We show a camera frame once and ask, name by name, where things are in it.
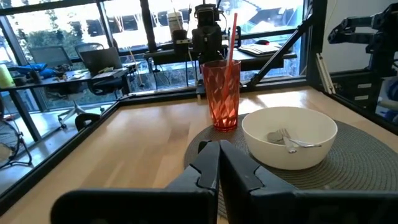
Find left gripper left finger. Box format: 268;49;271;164
50;139;221;224

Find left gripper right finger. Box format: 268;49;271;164
219;139;398;224

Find red drinking straw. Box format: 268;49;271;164
221;12;239;103

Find white bowl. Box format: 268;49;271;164
241;106;338;171

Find silver metal spoon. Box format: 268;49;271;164
266;130;299;154

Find red faceted plastic cup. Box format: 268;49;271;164
200;59;242;132

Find white cylinder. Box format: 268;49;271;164
167;11;185;32

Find stack of papers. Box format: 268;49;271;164
238;42;282;57

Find black desk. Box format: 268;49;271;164
143;46;299;72
0;67;131;142

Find black office chair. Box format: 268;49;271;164
74;42;131;96

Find grey round woven placemat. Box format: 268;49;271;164
183;113;398;218

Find black rounded object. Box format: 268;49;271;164
74;112;102;132

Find white metal bars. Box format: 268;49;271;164
315;52;337;95

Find black drawer cabinet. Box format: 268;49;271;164
329;70;385;111

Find grey office chair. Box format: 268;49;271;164
28;45;86;130

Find blue white bundle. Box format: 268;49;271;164
374;76;398;124

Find blue cloth bundle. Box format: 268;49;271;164
12;63;59;79

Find dark mug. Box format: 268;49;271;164
12;74;28;87

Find black floor fan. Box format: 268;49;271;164
0;119;33;169

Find yellow-green roll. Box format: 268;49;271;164
0;63;16;90

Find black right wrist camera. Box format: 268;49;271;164
194;2;222;27

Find black window frame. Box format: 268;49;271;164
0;0;312;110

